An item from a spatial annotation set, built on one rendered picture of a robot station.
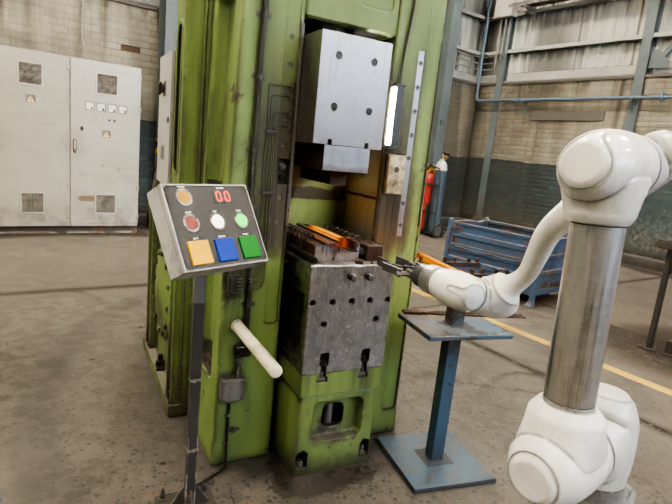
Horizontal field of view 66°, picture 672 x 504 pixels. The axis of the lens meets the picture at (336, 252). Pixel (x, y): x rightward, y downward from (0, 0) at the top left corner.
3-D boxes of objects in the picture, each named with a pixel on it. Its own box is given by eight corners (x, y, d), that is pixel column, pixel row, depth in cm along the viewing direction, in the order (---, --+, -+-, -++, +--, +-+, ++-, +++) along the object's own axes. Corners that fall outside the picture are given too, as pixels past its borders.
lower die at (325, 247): (358, 261, 210) (360, 240, 208) (313, 261, 201) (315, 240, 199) (314, 240, 246) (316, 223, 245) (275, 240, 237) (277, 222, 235)
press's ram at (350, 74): (399, 152, 208) (411, 47, 200) (312, 143, 190) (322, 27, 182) (349, 147, 244) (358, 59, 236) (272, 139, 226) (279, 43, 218)
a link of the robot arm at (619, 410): (638, 478, 123) (659, 393, 119) (607, 506, 111) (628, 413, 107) (572, 445, 135) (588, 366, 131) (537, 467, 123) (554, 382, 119)
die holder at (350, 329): (383, 365, 220) (395, 264, 212) (301, 375, 203) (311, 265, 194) (325, 321, 269) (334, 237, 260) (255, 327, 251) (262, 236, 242)
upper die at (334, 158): (367, 173, 203) (370, 149, 201) (322, 170, 194) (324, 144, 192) (321, 165, 240) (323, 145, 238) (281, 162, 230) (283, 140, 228)
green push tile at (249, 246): (262, 256, 173) (255, 234, 174) (245, 258, 167) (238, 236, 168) (258, 257, 174) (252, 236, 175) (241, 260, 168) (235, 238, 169)
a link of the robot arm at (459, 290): (421, 296, 150) (453, 305, 156) (456, 313, 136) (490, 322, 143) (433, 261, 149) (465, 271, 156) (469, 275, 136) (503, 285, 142)
